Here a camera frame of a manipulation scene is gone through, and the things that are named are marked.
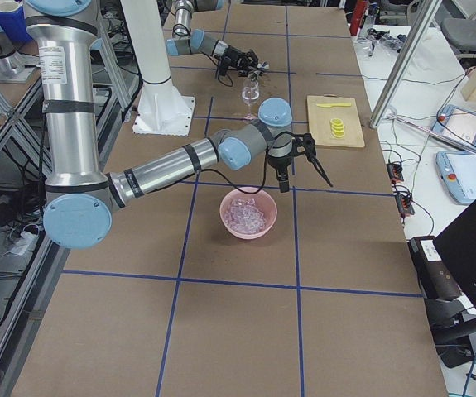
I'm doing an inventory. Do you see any red cylinder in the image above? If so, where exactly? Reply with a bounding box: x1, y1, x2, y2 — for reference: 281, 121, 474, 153
349, 0, 368, 37

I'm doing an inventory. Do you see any black box device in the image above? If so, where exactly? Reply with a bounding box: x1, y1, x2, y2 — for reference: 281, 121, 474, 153
408, 236, 461, 301

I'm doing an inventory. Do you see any yellow plastic knife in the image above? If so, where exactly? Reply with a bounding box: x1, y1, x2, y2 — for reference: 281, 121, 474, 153
315, 102, 352, 108

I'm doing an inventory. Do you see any clear ice cube pile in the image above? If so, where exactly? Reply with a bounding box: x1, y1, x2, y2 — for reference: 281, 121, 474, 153
224, 198, 267, 235

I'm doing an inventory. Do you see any blue teach pendant far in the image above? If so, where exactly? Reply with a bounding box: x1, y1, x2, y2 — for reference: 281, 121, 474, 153
432, 104, 476, 146

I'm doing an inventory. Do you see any blue teach pendant near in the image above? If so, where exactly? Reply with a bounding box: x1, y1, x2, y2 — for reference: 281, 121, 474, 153
435, 151, 476, 205

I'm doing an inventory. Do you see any clear wine glass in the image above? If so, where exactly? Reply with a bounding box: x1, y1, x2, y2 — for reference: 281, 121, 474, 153
241, 79, 260, 122

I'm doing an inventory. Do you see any pink bowl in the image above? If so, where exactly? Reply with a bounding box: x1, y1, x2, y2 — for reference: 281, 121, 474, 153
219, 187, 277, 240

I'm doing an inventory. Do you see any blue teach pendant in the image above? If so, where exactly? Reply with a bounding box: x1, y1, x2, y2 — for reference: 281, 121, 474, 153
435, 151, 476, 205
432, 104, 476, 146

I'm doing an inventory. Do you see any aluminium frame post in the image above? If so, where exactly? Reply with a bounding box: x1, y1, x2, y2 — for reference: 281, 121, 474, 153
369, 0, 442, 129

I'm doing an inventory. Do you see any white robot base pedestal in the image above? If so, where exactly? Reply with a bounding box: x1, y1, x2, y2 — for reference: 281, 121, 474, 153
121, 0, 195, 136

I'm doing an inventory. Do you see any bamboo cutting board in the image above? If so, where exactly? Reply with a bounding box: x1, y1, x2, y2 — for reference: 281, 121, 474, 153
306, 95, 365, 148

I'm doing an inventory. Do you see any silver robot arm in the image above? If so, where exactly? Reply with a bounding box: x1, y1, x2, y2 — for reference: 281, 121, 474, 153
23, 1, 333, 249
166, 0, 269, 79

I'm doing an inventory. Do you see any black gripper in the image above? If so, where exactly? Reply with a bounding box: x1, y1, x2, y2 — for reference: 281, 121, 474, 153
219, 46, 262, 79
267, 132, 333, 193

